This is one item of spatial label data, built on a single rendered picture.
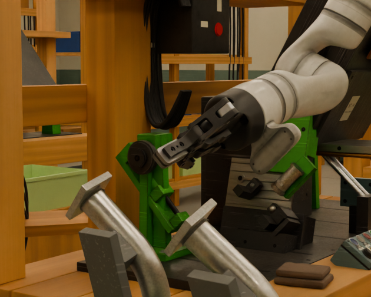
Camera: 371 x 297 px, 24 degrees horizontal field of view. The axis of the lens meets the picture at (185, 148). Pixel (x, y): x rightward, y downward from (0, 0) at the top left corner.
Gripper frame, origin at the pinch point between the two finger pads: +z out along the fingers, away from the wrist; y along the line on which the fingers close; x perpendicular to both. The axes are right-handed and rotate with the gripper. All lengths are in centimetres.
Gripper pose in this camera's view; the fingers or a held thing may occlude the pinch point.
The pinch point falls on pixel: (169, 154)
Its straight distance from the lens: 100.2
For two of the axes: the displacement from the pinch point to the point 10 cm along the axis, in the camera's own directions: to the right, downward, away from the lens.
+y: 4.6, -5.5, -6.9
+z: -6.3, 3.4, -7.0
